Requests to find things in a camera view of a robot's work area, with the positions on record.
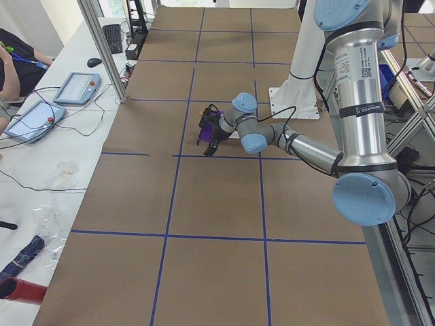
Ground far teach pendant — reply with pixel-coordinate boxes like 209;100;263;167
53;72;101;105

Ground red fire extinguisher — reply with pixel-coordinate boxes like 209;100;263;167
1;277;48;305

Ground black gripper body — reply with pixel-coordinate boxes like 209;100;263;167
211;118;234;143

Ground near teach pendant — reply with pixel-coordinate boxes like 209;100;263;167
4;101;67;143

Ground white wooden towel rack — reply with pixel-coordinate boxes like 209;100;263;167
198;110;243;140

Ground teach pendant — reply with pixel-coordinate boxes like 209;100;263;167
4;101;67;143
53;72;101;105

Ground clear plastic bag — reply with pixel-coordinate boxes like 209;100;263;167
31;203;68;270

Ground white gloves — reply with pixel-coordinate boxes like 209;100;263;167
44;161;80;190

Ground black keyboard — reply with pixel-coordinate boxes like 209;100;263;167
102;24;122;54

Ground aluminium frame post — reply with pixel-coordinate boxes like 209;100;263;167
77;0;127;103

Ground seated person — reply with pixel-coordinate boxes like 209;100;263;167
0;27;55;137

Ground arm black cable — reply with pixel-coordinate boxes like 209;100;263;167
254;105;298;147

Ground purple towel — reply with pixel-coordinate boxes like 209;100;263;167
196;126;212;145

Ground black computer box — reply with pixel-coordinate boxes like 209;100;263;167
125;43;139;60

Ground black computer mouse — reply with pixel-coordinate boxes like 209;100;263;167
86;58;102;68

